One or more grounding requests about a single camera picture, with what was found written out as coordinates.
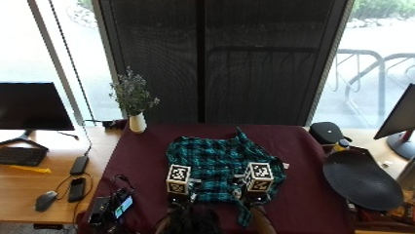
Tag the person's right hand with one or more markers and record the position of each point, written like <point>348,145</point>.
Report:
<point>255,197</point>

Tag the person's left hand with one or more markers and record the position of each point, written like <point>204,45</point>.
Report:
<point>182,199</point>

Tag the white marker cube on left glove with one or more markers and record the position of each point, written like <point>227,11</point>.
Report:
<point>179,178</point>

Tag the white marker cube on glove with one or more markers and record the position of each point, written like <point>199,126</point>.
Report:
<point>179,178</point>
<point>259,176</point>

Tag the white marker cube on right glove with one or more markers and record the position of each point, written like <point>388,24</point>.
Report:
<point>259,176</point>

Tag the teal plaid shirt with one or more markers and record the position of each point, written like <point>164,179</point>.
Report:
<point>212,156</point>

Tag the maroon tablecloth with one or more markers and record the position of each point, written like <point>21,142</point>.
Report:
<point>299,195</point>

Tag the white ceramic vase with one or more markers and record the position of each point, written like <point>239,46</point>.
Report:
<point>138,123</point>

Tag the yellow bottle with black cap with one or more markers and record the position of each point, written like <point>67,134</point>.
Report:
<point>341,145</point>

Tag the black smartphone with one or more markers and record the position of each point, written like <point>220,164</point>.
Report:
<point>78,189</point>

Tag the bunch of small-leaved flowers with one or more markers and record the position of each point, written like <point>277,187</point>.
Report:
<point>132,92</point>

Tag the small white object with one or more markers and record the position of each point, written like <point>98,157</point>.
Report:
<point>388,163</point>

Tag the dark grey computer mouse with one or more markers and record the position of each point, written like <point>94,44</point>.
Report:
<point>46,200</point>

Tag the black mesh window blind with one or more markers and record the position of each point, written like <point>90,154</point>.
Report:
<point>216,61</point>

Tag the yellow flat strip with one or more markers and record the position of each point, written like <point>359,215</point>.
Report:
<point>30,169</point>

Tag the black keyboard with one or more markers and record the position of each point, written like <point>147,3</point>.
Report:
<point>19,156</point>

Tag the black monitor with grey stand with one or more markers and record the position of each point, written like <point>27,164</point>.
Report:
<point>400,117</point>

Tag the grey metal bike rack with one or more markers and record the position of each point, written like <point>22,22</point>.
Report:
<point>381,81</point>

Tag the black computer monitor with stand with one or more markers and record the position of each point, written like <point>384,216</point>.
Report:
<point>30,104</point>

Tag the grey window frame post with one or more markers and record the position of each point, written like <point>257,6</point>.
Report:
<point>57,61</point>

